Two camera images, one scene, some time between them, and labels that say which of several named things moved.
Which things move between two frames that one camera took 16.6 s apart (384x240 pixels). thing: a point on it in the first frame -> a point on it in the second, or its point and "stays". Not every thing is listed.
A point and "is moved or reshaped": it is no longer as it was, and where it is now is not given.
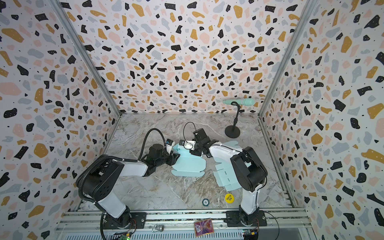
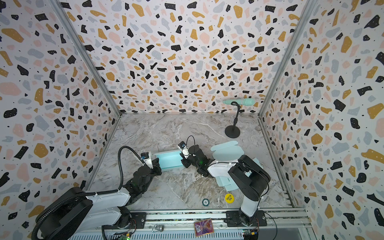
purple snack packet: x=203 y=227 stays
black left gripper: x=173 y=159 -> x=156 y=166
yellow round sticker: x=229 y=198 stays
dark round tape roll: x=205 y=202 stays
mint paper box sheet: x=187 y=164 is moved or reshaped
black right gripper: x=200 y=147 -> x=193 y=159
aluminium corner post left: x=89 y=55 stays
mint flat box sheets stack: x=225 y=174 stays
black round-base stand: x=233 y=131 stays
